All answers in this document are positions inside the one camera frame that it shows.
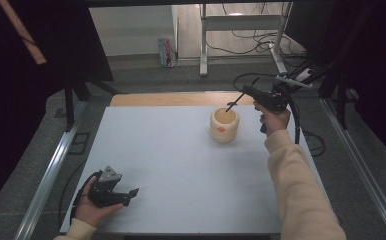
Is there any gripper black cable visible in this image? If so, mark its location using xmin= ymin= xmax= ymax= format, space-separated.
xmin=58 ymin=170 xmax=102 ymax=231
xmin=286 ymin=94 xmax=302 ymax=146

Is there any white table cover sheet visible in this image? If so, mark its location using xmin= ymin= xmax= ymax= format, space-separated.
xmin=59 ymin=103 xmax=322 ymax=236

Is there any person's right hand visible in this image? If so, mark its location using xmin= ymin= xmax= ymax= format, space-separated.
xmin=254 ymin=102 xmax=292 ymax=138

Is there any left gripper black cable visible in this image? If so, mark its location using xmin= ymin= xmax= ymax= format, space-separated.
xmin=58 ymin=170 xmax=102 ymax=231

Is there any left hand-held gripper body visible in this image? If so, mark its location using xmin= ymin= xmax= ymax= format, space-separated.
xmin=87 ymin=165 xmax=123 ymax=210

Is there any white power strip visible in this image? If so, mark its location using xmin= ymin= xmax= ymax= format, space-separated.
xmin=294 ymin=67 xmax=313 ymax=83

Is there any black floor frame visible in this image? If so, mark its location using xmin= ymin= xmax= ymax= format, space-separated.
xmin=68 ymin=131 xmax=91 ymax=156

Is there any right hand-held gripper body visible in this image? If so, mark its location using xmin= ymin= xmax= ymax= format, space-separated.
xmin=255 ymin=75 xmax=312 ymax=113

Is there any thin black brush stick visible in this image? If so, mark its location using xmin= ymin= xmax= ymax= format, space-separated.
xmin=225 ymin=76 xmax=261 ymax=113

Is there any black metal stand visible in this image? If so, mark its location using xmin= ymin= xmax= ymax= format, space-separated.
xmin=63 ymin=78 xmax=120 ymax=133
xmin=318 ymin=64 xmax=350 ymax=131

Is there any colourful printed box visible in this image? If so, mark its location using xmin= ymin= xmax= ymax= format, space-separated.
xmin=157 ymin=36 xmax=177 ymax=68

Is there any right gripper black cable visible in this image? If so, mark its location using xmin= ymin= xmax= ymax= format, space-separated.
xmin=286 ymin=94 xmax=302 ymax=146

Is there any cream round cup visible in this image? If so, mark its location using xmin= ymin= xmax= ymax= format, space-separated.
xmin=209 ymin=106 xmax=241 ymax=144

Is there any person's left hand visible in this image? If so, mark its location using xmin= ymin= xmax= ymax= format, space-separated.
xmin=75 ymin=182 xmax=125 ymax=228

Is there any black looped floor cable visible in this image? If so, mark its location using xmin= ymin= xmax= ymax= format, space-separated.
xmin=301 ymin=129 xmax=327 ymax=158

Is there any dark curtain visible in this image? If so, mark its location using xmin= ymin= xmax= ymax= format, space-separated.
xmin=0 ymin=0 xmax=115 ymax=218
xmin=347 ymin=0 xmax=386 ymax=168

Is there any tangle of black floor cables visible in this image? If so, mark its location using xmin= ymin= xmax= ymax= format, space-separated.
xmin=205 ymin=2 xmax=307 ymax=57

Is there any white metal desk frame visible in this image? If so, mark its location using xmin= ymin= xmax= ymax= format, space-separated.
xmin=199 ymin=2 xmax=294 ymax=77

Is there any light wooden slat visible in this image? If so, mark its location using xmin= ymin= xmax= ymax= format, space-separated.
xmin=0 ymin=0 xmax=48 ymax=66

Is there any aluminium floor rail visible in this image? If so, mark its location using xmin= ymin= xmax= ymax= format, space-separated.
xmin=319 ymin=98 xmax=386 ymax=240
xmin=12 ymin=99 xmax=89 ymax=240

